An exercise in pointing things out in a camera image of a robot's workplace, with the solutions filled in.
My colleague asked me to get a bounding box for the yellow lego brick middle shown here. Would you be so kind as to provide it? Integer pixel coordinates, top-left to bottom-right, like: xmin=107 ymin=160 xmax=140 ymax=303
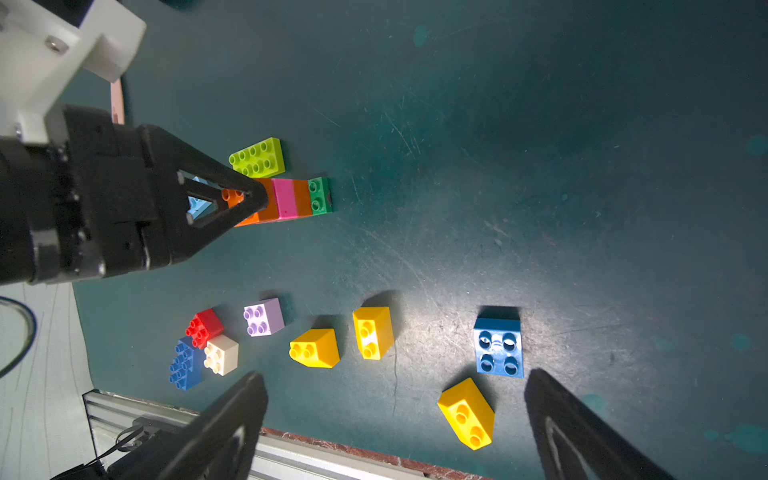
xmin=353 ymin=307 xmax=395 ymax=360

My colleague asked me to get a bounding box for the green table mat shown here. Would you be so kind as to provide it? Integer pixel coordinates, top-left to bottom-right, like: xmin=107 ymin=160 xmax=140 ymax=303
xmin=74 ymin=1 xmax=767 ymax=479

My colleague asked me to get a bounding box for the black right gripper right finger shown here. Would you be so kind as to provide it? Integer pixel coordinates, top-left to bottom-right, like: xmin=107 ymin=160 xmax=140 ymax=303
xmin=524 ymin=368 xmax=672 ymax=479

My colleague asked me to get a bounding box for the orange lego brick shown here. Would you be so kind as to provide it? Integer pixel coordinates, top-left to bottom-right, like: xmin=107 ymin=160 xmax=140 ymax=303
xmin=293 ymin=180 xmax=313 ymax=218
xmin=221 ymin=178 xmax=281 ymax=228

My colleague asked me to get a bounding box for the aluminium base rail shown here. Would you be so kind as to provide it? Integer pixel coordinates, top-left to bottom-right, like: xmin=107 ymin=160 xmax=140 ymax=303
xmin=82 ymin=388 xmax=493 ymax=480

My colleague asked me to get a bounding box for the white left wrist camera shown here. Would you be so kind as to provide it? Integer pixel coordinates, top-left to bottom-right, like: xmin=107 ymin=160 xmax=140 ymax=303
xmin=1 ymin=0 xmax=146 ymax=145

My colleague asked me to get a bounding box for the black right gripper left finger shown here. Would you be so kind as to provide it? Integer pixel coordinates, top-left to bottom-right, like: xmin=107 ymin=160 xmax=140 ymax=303
xmin=57 ymin=372 xmax=268 ymax=479

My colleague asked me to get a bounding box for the dark green lego plate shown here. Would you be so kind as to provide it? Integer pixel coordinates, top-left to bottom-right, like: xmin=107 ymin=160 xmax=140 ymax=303
xmin=308 ymin=177 xmax=333 ymax=216

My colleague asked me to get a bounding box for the pink lego brick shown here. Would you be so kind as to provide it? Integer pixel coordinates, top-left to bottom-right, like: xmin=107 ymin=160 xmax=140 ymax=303
xmin=272 ymin=179 xmax=299 ymax=221

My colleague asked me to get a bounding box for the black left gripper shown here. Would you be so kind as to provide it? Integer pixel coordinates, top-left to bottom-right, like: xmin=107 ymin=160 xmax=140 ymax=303
xmin=1 ymin=106 xmax=268 ymax=285

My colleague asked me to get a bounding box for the pink plastic knife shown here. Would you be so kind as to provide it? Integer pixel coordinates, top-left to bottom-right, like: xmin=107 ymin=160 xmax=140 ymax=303
xmin=110 ymin=79 xmax=126 ymax=125

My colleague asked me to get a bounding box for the purple lego brick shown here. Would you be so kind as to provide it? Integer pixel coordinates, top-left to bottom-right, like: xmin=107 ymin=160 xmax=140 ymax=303
xmin=243 ymin=298 xmax=285 ymax=337

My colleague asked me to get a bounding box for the blue lego brick right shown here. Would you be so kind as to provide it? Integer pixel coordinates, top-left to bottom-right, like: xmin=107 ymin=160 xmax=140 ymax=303
xmin=473 ymin=317 xmax=525 ymax=379

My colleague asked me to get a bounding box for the yellow lego brick left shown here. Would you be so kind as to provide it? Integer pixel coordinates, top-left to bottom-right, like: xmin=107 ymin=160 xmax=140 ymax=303
xmin=289 ymin=328 xmax=340 ymax=369

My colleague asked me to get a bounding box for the yellow lego brick right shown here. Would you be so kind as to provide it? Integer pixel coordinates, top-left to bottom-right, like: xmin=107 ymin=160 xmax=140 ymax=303
xmin=438 ymin=378 xmax=495 ymax=451

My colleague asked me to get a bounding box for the lime green lego plate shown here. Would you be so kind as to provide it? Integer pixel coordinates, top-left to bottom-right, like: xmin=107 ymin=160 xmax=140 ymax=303
xmin=228 ymin=137 xmax=286 ymax=179

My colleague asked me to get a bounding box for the blue lego brick upper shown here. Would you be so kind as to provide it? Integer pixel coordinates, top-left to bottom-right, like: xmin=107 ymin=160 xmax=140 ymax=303
xmin=169 ymin=336 xmax=205 ymax=391

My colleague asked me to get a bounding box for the red lego brick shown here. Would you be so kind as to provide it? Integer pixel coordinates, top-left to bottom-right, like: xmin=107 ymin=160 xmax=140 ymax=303
xmin=185 ymin=309 xmax=224 ymax=349

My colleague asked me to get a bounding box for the yellow lego brick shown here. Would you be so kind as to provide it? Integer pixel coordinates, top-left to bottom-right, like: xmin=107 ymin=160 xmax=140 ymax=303
xmin=289 ymin=328 xmax=340 ymax=369
xmin=353 ymin=307 xmax=395 ymax=360
xmin=438 ymin=378 xmax=495 ymax=451

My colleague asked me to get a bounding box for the light blue lego plate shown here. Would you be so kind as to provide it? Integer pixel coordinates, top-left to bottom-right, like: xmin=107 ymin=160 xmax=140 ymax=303
xmin=188 ymin=196 xmax=212 ymax=219

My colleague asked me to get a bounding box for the cream lego brick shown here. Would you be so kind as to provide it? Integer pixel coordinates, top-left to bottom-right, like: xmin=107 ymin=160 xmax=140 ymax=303
xmin=204 ymin=334 xmax=239 ymax=376

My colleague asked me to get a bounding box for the blue lego brick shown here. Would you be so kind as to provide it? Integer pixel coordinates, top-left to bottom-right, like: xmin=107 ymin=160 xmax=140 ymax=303
xmin=473 ymin=317 xmax=525 ymax=379
xmin=169 ymin=336 xmax=205 ymax=391

